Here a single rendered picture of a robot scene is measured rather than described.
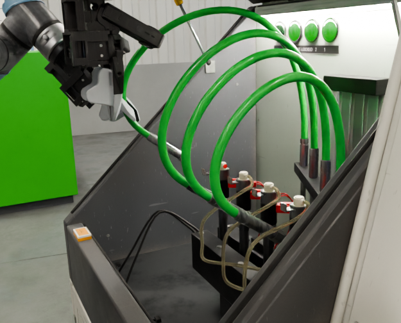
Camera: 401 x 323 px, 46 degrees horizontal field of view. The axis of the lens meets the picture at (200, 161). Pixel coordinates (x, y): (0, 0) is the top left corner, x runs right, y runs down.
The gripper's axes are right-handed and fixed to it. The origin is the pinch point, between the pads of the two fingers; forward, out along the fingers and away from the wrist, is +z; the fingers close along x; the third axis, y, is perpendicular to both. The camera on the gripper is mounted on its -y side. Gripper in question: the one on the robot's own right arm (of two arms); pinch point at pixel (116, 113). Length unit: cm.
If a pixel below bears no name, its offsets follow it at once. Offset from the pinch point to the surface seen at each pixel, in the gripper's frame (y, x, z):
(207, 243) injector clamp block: -15.6, 2.7, 27.2
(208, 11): -21.5, -5.6, -17.0
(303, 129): -39.4, 1.8, 7.1
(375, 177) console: -21.8, 38.0, 5.6
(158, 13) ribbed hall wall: -250, -608, -46
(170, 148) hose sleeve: -13.4, -8.8, 9.8
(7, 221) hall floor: 8, -306, 126
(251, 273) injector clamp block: -16.5, 17.4, 27.2
